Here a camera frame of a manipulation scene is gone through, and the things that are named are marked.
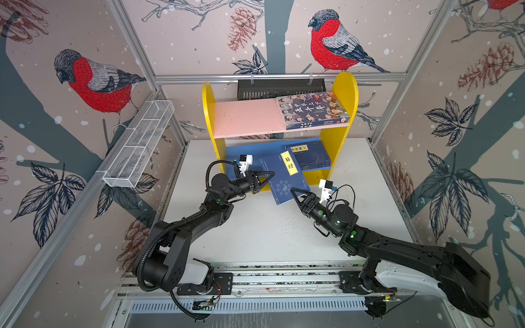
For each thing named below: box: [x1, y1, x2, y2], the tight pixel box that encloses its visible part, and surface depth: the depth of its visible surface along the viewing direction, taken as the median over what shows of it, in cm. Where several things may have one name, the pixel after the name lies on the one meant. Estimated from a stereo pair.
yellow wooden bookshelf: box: [202, 71, 360, 188], surface depth 75 cm
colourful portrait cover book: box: [276, 90, 350, 131], surface depth 74 cm
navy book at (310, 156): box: [285, 140, 332, 173], surface depth 94 cm
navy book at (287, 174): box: [259, 146, 311, 206], surface depth 73 cm
